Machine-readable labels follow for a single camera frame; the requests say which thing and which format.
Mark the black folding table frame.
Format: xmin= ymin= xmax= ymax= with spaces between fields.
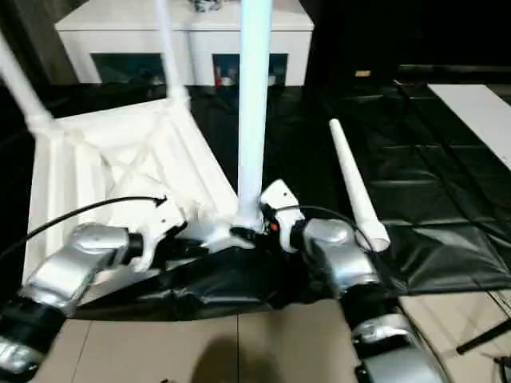
xmin=456 ymin=318 xmax=511 ymax=356

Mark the black metal bar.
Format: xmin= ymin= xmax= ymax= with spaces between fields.
xmin=398 ymin=63 xmax=511 ymax=75

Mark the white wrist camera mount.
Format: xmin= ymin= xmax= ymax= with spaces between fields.
xmin=133 ymin=196 xmax=189 ymax=275
xmin=259 ymin=179 xmax=307 ymax=254

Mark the black mat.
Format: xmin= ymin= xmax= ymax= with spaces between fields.
xmin=0 ymin=81 xmax=511 ymax=322

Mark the grey curtain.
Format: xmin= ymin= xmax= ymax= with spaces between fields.
xmin=0 ymin=0 xmax=77 ymax=85

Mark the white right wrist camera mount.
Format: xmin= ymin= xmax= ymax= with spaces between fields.
xmin=259 ymin=179 xmax=307 ymax=254

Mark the white plastic table top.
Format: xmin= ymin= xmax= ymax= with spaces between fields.
xmin=23 ymin=97 xmax=261 ymax=289

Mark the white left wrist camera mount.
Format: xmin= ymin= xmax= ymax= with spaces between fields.
xmin=133 ymin=196 xmax=189 ymax=275

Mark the white flat panel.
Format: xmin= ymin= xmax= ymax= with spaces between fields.
xmin=428 ymin=82 xmax=511 ymax=173

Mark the white cabinet with glass doors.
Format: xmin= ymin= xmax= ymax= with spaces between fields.
xmin=54 ymin=0 xmax=314 ymax=87

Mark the white plastic table leg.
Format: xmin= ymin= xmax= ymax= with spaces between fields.
xmin=153 ymin=0 xmax=190 ymax=101
xmin=236 ymin=0 xmax=275 ymax=237
xmin=0 ymin=34 xmax=56 ymax=133
xmin=328 ymin=118 xmax=391 ymax=254

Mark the dark crumpled plastic bag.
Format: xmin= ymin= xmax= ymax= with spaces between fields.
xmin=190 ymin=0 xmax=224 ymax=14

